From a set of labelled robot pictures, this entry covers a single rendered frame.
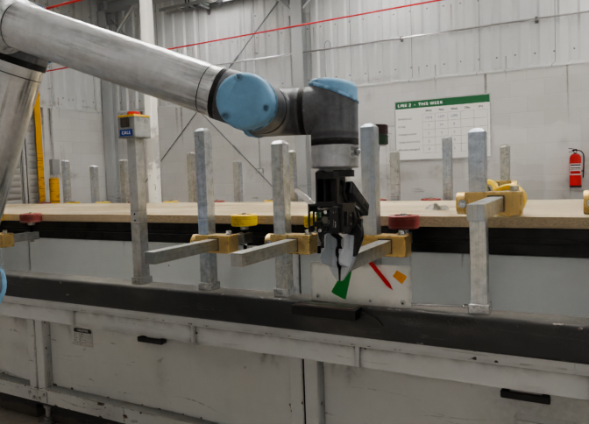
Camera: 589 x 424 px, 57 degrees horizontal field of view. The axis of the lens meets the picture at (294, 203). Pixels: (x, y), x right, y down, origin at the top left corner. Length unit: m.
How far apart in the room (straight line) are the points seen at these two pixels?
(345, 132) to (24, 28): 0.59
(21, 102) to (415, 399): 1.26
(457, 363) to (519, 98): 7.27
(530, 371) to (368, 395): 0.56
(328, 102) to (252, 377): 1.13
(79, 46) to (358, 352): 0.94
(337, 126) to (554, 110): 7.51
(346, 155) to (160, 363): 1.34
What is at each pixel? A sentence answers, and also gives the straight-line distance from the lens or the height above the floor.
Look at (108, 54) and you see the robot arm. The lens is 1.00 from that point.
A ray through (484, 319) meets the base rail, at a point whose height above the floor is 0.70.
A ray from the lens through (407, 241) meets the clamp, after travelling 1.29.
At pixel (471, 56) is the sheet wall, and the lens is 8.63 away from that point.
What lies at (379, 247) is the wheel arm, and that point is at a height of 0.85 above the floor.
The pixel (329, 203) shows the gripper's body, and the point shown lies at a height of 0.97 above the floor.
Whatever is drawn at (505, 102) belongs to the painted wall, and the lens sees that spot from 8.47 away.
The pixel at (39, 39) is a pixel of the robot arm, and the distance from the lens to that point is 1.08.
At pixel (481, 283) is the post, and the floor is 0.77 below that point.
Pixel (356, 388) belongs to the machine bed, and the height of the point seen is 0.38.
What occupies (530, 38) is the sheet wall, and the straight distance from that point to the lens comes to 8.61.
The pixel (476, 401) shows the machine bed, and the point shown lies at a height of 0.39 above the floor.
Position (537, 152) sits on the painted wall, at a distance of 8.39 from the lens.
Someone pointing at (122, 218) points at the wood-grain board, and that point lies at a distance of 2.04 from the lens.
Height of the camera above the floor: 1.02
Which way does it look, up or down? 3 degrees down
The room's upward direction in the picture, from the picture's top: 2 degrees counter-clockwise
